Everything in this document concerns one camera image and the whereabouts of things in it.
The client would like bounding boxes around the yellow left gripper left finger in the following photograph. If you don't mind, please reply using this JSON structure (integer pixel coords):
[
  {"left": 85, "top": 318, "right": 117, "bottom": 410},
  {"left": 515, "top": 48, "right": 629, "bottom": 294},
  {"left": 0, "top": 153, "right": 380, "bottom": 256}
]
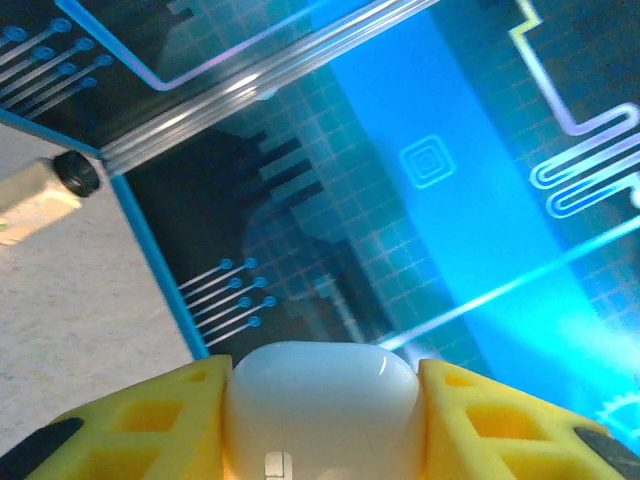
[{"left": 0, "top": 354, "right": 234, "bottom": 480}]

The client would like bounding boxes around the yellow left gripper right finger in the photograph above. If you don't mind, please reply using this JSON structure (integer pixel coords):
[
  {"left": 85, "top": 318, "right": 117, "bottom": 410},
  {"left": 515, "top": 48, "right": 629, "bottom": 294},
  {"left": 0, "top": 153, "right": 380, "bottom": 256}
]
[{"left": 417, "top": 358, "right": 640, "bottom": 480}]

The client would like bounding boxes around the white rectangular earbud case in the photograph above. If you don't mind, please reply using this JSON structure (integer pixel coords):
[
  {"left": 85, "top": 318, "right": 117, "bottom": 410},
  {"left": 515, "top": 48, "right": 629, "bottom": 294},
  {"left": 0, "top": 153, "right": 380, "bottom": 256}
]
[{"left": 219, "top": 340, "right": 431, "bottom": 480}]

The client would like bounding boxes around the beige bottle with black cap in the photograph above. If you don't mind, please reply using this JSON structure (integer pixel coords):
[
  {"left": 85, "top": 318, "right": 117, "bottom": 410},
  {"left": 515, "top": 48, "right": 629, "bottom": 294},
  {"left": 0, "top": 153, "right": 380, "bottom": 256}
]
[{"left": 0, "top": 150, "right": 101, "bottom": 247}]

